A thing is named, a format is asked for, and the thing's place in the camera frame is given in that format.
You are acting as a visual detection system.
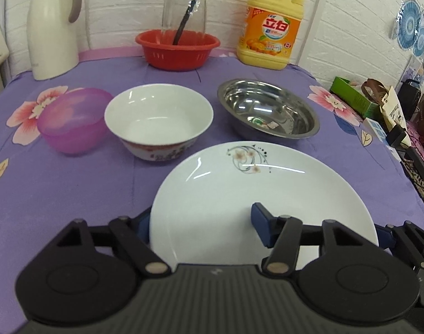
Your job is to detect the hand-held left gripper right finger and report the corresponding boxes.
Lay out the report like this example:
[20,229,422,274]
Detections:
[251,202,380,279]

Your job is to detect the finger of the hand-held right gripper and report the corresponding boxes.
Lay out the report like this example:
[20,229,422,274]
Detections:
[375,220,424,279]

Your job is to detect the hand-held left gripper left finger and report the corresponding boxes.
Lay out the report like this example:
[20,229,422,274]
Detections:
[55,207,171,279]

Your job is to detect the white floral print plate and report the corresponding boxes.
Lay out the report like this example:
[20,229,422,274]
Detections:
[150,141,379,266]

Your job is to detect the purple floral tablecloth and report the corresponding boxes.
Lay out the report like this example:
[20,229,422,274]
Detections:
[0,47,424,324]

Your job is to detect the small blue white box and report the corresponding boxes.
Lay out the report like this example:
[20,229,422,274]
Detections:
[366,117,388,143]

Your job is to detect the white ceramic bowl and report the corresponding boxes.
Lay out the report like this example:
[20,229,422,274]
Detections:
[104,83,214,162]

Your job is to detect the stainless steel bowl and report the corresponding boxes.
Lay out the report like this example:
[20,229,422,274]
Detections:
[217,78,320,140]

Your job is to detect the purple plastic bowl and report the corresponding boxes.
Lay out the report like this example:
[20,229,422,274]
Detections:
[37,88,114,156]

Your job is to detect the green cardboard box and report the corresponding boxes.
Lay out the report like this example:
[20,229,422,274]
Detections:
[330,77,381,119]

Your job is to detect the red plastic basin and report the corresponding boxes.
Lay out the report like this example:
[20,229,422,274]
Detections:
[135,30,221,71]

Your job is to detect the yellow dish soap bottle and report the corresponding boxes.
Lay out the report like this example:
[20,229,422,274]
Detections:
[236,0,317,71]

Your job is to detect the black stirring stick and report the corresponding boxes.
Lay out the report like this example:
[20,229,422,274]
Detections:
[172,0,212,46]

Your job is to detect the white thermos jug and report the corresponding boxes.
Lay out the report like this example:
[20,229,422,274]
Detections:
[26,0,83,81]

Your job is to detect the clear glass pitcher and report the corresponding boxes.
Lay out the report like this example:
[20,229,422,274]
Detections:
[161,0,212,36]

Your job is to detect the brown handled paper bag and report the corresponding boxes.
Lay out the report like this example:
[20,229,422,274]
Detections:
[361,78,409,130]

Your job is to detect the blue patterned wall plates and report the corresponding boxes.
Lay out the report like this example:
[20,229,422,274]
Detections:
[391,0,424,58]

